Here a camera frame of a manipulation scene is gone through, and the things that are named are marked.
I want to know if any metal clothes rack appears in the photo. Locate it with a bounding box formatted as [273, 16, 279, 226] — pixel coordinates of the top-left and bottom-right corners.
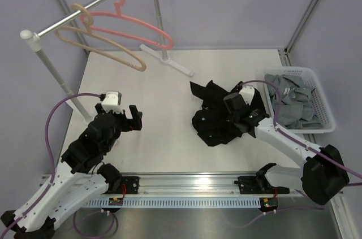
[19, 0, 195, 127]

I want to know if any white slotted cable duct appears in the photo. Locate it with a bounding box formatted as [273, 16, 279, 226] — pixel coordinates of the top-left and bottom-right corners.
[83, 197, 261, 208]

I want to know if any beige plastic hanger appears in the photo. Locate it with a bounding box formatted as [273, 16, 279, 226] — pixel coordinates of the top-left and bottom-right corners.
[54, 2, 147, 72]

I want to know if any purple cable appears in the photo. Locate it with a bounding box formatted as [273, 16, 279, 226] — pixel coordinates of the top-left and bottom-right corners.
[229, 80, 362, 228]
[0, 92, 117, 239]

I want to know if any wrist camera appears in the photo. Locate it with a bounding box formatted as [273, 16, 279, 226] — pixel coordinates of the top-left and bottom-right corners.
[101, 91, 122, 113]
[239, 85, 256, 105]

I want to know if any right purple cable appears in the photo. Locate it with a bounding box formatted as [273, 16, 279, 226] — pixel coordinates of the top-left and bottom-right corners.
[229, 80, 362, 228]

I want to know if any white plastic basket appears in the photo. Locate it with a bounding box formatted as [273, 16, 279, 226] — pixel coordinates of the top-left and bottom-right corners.
[263, 67, 335, 134]

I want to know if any black shirt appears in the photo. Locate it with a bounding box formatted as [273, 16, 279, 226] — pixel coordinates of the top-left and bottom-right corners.
[190, 81, 266, 147]

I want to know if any grey shirt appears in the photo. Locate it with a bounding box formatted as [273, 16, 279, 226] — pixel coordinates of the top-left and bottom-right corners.
[265, 74, 323, 130]

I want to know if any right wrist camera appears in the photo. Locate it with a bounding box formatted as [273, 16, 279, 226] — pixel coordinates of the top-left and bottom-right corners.
[239, 85, 256, 105]

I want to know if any pink plastic hanger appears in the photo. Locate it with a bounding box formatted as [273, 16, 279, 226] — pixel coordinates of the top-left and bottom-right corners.
[90, 0, 174, 50]

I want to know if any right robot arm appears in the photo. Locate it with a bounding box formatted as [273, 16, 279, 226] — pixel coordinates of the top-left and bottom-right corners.
[223, 93, 350, 205]

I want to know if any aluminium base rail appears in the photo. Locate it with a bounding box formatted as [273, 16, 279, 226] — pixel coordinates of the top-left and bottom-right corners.
[39, 171, 343, 197]

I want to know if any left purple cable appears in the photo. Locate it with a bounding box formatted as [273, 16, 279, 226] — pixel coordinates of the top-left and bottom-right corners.
[0, 92, 117, 239]

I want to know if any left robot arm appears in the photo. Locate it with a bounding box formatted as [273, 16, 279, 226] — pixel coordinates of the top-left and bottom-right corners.
[1, 103, 143, 238]

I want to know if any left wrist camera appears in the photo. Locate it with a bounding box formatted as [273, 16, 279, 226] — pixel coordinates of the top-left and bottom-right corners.
[101, 91, 122, 113]

